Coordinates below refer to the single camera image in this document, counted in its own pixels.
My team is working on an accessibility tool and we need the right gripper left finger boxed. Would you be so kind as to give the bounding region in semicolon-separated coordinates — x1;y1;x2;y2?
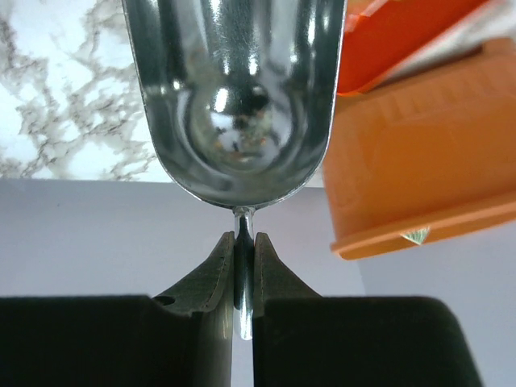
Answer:
1;232;235;386

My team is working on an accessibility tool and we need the silver metal scoop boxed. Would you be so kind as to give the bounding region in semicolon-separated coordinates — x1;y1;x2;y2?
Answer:
123;0;347;340

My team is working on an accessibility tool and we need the orange plastic bin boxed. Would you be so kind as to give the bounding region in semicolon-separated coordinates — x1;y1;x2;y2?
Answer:
323;37;515;260

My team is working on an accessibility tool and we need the orange tray of candies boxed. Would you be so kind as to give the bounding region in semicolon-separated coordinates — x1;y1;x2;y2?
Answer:
336;0;488;96

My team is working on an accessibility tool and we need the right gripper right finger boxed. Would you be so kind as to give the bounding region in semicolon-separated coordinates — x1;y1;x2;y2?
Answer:
252;233;482;386

